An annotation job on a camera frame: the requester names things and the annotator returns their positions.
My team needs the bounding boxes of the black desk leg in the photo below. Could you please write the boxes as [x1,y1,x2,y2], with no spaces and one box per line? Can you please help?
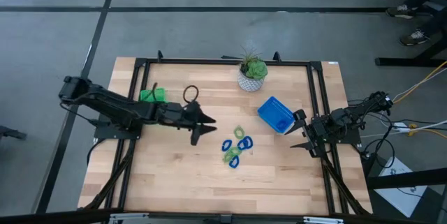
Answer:
[366,166,447,190]
[375,38,447,67]

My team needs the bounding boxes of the person's shoe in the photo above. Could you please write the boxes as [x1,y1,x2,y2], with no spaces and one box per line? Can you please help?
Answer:
[386,3,416,20]
[399,28,431,47]

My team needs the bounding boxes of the black floor stand foot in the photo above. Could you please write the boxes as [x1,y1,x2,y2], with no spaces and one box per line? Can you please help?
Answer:
[0,125,27,140]

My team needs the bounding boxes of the black frame crossbar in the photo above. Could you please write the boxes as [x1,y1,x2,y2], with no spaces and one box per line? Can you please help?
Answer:
[0,208,447,224]

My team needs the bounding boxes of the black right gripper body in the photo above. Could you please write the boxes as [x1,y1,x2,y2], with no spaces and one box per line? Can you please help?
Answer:
[304,114,332,148]

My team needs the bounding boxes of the yellow cable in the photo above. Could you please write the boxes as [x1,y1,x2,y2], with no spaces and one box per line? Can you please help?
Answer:
[408,122,447,140]
[393,59,447,105]

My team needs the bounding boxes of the white sheet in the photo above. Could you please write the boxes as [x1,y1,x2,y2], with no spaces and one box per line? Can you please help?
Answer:
[376,156,429,218]

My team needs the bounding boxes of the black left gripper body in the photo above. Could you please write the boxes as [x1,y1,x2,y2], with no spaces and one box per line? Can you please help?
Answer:
[156,101,202,129]

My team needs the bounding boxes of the blue plastic basket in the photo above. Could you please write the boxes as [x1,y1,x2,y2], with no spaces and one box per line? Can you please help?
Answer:
[257,96,296,135]

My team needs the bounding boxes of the white patterned pot with plant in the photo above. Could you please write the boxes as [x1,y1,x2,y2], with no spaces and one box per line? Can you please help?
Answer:
[237,47,269,93]

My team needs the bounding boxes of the white cable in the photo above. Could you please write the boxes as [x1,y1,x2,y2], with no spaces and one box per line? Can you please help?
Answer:
[359,119,447,138]

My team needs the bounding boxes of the black cable loop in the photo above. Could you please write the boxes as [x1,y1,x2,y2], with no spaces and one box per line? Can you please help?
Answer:
[182,84,200,105]

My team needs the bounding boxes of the black table frame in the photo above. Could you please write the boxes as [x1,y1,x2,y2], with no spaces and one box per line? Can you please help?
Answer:
[78,50,373,218]

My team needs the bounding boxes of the green plastic basket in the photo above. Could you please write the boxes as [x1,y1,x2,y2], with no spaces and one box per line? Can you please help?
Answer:
[138,87,168,105]

